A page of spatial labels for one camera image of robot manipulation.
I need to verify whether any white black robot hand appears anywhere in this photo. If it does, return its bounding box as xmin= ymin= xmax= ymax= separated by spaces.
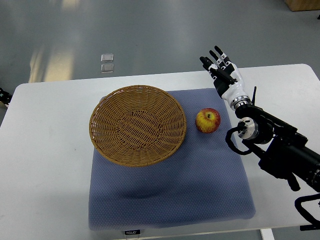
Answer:
xmin=199 ymin=45 xmax=251 ymax=110

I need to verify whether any red yellow apple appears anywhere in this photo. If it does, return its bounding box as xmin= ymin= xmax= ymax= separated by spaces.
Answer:
xmin=195 ymin=108 xmax=221 ymax=134

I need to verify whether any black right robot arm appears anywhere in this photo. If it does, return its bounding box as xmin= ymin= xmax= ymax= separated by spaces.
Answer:
xmin=225 ymin=96 xmax=320 ymax=192

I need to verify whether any round wicker basket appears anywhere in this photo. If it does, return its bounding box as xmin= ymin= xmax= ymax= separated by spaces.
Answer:
xmin=89 ymin=85 xmax=187 ymax=167

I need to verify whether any wooden box corner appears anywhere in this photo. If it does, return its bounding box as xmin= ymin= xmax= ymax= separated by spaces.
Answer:
xmin=284 ymin=0 xmax=320 ymax=12

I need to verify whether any blue grey cushion mat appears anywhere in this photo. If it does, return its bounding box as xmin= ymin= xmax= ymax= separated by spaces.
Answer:
xmin=88 ymin=88 xmax=256 ymax=231

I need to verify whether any lower floor metal plate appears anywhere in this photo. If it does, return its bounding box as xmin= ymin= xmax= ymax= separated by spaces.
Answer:
xmin=100 ymin=63 xmax=114 ymax=73

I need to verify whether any floor metal plate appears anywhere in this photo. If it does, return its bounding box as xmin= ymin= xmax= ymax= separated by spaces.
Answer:
xmin=100 ymin=63 xmax=114 ymax=73
xmin=100 ymin=53 xmax=114 ymax=63

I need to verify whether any upper floor metal plate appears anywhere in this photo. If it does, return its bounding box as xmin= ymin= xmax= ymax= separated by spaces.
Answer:
xmin=100 ymin=53 xmax=114 ymax=63

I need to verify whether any white table leg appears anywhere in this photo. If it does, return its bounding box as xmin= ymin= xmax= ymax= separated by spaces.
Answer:
xmin=260 ymin=228 xmax=275 ymax=240

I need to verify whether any black table label tag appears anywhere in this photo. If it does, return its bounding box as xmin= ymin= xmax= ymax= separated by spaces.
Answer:
xmin=124 ymin=229 xmax=140 ymax=236

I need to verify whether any black object at left edge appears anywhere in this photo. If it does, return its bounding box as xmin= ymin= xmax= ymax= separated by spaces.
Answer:
xmin=0 ymin=88 xmax=12 ymax=106

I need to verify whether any black cable loop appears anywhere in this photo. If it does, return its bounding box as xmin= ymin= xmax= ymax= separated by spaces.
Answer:
xmin=294 ymin=193 xmax=320 ymax=225

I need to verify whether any black bracket at lower right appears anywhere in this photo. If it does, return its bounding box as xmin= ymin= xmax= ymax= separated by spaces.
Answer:
xmin=299 ymin=224 xmax=320 ymax=231

